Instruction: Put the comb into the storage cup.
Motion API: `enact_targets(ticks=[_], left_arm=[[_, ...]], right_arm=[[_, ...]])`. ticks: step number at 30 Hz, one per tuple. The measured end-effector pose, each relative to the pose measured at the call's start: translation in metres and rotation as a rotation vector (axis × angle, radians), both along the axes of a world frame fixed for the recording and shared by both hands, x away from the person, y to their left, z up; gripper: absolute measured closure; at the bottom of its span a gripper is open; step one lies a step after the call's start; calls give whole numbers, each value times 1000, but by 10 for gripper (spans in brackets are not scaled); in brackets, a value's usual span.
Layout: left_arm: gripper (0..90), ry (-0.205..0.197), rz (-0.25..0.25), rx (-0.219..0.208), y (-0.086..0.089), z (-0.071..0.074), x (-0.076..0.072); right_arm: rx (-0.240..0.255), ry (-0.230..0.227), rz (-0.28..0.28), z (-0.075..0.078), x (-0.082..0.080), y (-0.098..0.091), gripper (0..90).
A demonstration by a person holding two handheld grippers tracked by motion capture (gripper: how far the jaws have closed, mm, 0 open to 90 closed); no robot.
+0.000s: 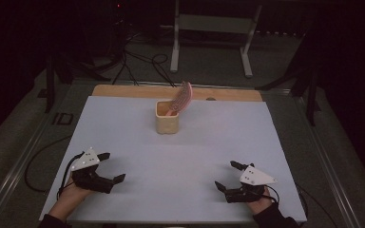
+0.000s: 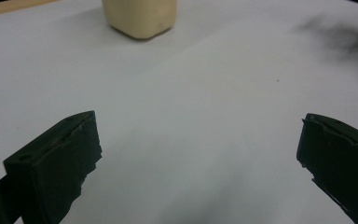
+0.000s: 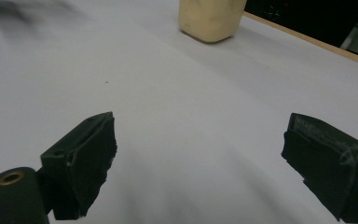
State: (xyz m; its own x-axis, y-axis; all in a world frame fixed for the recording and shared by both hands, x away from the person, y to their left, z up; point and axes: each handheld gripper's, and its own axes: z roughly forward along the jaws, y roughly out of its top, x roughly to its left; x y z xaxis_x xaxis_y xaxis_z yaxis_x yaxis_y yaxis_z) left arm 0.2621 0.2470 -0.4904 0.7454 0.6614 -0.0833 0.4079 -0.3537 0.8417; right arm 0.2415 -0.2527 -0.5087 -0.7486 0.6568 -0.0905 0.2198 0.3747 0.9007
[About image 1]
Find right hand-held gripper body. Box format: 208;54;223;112
224;164;279;204

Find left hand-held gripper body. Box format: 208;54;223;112
70;146;116;195

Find beige square cup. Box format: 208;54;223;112
154;100;181;135

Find pink hairbrush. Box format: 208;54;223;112
165;81;194;117

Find person's right hand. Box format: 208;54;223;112
246;186;276;217

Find person's left hand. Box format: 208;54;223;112
57;176;95;208

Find pale table mat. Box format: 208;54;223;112
39;95;308;224

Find black stand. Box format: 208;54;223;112
37;53;112;114
255;31;322;127

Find white metal stand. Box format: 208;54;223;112
160;0;263;79

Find black rectangular floor frame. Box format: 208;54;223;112
51;112;74;126

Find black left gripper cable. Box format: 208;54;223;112
24;135;86;201

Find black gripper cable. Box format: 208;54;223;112
264;184;339;228
24;135;86;201

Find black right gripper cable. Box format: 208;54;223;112
264;184;339;228

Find metal frame rail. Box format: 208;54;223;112
0;83;77;226
293;94;362;228

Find black floor cables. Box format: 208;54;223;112
112;31;177;88

